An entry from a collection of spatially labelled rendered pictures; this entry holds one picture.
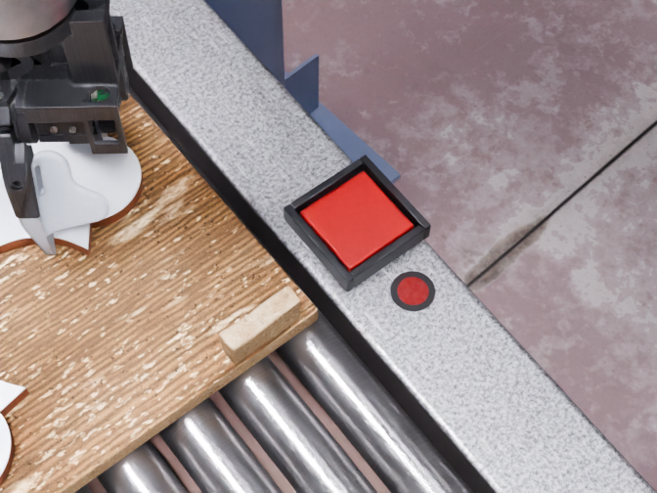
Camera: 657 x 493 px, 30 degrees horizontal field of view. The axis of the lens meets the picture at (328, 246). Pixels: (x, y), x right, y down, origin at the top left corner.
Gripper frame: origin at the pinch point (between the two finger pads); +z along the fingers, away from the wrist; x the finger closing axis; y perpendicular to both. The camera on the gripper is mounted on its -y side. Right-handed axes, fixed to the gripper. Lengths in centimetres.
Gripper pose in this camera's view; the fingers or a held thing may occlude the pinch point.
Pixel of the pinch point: (46, 180)
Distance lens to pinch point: 90.1
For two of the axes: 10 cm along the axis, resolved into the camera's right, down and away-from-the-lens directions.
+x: -0.3, -8.8, 4.8
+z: -0.1, 4.8, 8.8
